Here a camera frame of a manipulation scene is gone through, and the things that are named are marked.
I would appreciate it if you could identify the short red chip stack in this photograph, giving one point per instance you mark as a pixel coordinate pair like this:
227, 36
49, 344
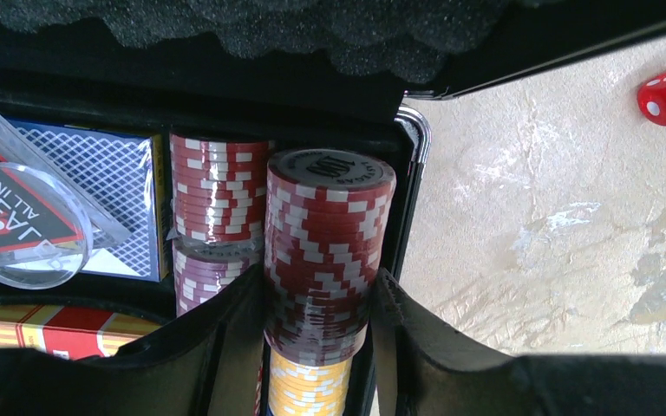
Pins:
219, 188

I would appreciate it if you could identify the red Texas Hold'em card deck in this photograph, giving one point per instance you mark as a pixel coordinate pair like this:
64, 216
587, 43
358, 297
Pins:
69, 332

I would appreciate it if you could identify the blue card deck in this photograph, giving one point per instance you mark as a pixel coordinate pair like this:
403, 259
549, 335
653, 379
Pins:
125, 172

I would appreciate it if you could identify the black poker chip case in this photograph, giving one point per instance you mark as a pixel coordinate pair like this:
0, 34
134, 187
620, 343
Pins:
302, 73

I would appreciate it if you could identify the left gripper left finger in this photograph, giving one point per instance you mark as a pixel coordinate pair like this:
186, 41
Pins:
205, 362

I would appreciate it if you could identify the clear dealer button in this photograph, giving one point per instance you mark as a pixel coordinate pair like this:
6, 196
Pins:
49, 226

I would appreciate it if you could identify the yellow 50 chip stack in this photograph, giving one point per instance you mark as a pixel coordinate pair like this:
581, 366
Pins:
296, 389

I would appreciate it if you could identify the purple chip stack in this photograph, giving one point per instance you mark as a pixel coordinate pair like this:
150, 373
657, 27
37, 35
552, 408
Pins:
202, 271

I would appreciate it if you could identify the red 100 chip stack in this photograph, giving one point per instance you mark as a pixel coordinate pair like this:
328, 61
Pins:
327, 212

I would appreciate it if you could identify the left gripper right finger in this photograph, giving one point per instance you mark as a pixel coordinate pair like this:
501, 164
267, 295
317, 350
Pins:
424, 366

